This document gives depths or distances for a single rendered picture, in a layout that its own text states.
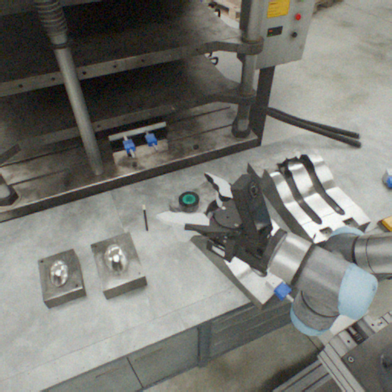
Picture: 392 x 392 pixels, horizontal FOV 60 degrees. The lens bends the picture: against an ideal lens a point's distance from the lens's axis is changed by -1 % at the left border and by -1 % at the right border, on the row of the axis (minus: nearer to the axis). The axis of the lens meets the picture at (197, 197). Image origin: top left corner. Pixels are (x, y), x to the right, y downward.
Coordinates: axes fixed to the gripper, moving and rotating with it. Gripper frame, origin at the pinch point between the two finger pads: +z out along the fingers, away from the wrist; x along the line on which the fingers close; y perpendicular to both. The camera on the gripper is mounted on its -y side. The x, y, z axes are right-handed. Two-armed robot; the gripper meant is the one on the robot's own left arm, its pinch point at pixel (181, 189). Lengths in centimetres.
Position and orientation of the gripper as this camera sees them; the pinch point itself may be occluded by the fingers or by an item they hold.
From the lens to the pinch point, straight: 62.7
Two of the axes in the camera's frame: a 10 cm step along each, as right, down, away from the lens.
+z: -8.2, -4.4, 3.8
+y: -0.8, 7.3, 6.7
